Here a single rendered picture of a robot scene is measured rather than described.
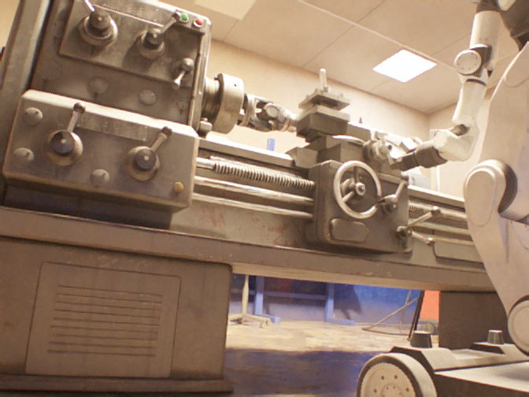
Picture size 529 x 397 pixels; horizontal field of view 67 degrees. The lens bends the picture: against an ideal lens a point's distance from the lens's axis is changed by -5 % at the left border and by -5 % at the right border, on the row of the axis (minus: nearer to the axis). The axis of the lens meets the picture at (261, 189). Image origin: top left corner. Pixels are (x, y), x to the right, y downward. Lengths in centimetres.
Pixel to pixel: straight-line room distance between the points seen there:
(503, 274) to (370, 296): 496
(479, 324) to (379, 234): 121
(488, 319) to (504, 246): 153
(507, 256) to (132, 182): 100
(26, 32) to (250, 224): 97
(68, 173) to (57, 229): 15
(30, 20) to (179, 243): 86
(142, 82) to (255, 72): 428
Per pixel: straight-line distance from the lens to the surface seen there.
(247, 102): 182
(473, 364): 117
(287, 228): 158
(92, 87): 145
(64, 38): 151
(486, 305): 264
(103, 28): 146
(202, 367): 139
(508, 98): 120
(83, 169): 123
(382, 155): 161
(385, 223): 164
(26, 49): 150
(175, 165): 128
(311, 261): 142
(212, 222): 146
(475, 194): 114
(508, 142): 119
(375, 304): 611
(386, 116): 679
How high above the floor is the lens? 32
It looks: 14 degrees up
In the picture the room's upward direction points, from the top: 5 degrees clockwise
